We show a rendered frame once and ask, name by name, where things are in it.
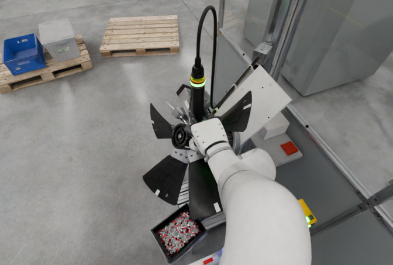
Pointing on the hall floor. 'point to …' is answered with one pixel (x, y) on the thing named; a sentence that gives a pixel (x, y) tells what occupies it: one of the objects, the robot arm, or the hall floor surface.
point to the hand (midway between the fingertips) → (197, 113)
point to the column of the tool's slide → (280, 11)
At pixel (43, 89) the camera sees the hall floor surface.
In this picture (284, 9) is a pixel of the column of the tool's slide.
